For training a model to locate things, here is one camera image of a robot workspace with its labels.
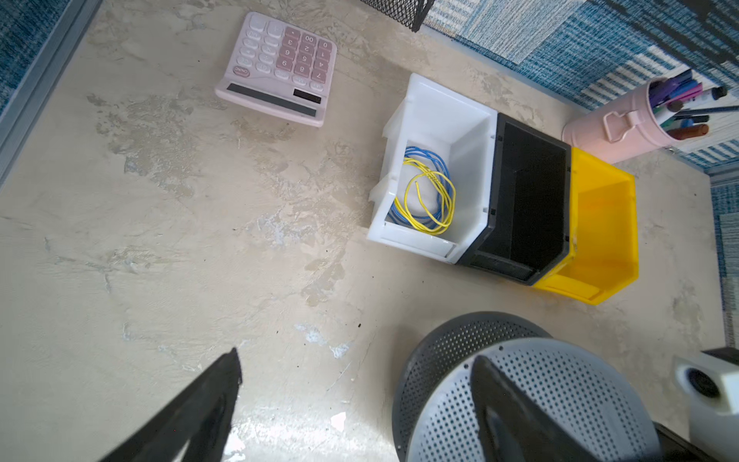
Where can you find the brown cap marker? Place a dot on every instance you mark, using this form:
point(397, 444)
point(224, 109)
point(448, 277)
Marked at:
point(691, 132)

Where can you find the white plastic bin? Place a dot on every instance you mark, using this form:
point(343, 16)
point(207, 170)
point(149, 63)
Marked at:
point(461, 132)

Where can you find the black plastic bin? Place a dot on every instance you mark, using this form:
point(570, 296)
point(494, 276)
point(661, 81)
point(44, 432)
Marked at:
point(528, 229)

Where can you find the pink metal pen bucket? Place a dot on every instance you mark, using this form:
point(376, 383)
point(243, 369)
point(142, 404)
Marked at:
point(622, 129)

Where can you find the purple cap marker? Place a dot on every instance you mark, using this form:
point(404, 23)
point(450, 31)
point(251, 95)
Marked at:
point(661, 91)

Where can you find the black ballpoint pen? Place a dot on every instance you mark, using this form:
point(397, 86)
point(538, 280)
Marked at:
point(706, 111)

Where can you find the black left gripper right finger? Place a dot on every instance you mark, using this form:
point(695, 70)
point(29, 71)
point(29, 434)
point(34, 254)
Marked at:
point(511, 426)

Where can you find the yellow plastic bin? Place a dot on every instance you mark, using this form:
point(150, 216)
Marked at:
point(603, 248)

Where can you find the black wire mesh shelf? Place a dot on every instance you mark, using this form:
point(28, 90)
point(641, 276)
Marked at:
point(409, 13)

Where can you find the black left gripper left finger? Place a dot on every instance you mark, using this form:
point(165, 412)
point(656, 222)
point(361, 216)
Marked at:
point(195, 425)

